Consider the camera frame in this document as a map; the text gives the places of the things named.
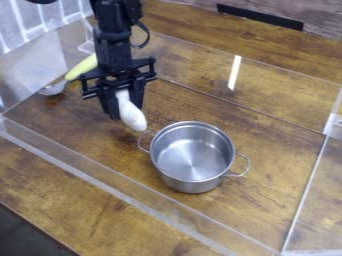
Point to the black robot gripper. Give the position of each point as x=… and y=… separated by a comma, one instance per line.
x=118, y=72

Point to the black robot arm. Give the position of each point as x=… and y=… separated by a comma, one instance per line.
x=117, y=16

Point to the silver metal pot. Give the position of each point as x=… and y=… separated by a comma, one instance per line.
x=194, y=155

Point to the black strip on table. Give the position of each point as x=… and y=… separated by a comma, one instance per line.
x=261, y=17

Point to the spoon with yellow-green handle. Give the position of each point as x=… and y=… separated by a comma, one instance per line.
x=80, y=69

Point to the clear acrylic corner bracket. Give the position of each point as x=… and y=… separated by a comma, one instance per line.
x=88, y=46

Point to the clear acrylic enclosure wall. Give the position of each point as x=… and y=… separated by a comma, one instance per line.
x=76, y=170

